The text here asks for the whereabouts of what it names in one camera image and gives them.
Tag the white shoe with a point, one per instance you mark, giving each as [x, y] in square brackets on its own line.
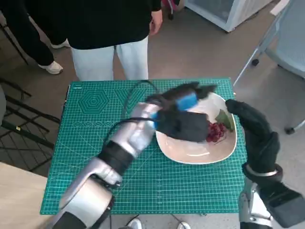
[135, 224]
[184, 225]

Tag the person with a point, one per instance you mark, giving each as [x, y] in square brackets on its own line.
[28, 35]
[95, 21]

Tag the light wooden desk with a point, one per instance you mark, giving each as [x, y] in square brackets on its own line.
[16, 193]

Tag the green cutting mat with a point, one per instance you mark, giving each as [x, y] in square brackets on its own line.
[166, 186]

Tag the toy red grapes with leaf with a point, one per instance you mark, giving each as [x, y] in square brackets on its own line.
[215, 133]

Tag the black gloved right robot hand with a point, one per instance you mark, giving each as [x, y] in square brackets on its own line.
[261, 143]

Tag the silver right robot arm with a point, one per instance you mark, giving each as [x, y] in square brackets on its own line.
[250, 210]

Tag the grey rounded object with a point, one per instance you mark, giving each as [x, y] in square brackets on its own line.
[2, 105]

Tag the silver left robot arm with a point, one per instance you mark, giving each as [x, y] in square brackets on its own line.
[133, 140]

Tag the white mesh cabinet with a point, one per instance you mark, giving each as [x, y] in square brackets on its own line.
[214, 12]

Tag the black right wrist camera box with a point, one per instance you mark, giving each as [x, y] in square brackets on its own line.
[286, 202]

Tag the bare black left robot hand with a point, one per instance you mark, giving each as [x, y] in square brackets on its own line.
[187, 102]

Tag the grey mesh chair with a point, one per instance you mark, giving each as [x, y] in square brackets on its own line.
[290, 47]

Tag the white plate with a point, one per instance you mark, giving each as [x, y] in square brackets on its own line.
[190, 150]

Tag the dark left wrist camera box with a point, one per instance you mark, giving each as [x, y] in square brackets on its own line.
[186, 126]

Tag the pink wheeled object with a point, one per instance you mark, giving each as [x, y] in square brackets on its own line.
[172, 6]

